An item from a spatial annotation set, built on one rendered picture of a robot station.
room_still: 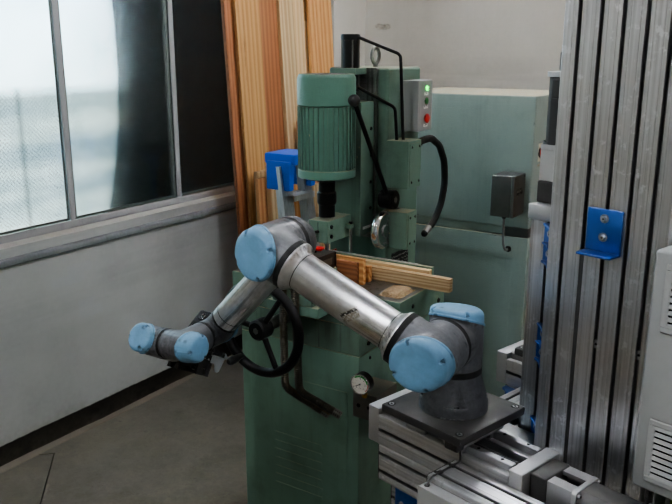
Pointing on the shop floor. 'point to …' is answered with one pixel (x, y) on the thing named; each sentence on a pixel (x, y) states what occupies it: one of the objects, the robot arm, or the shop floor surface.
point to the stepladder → (276, 174)
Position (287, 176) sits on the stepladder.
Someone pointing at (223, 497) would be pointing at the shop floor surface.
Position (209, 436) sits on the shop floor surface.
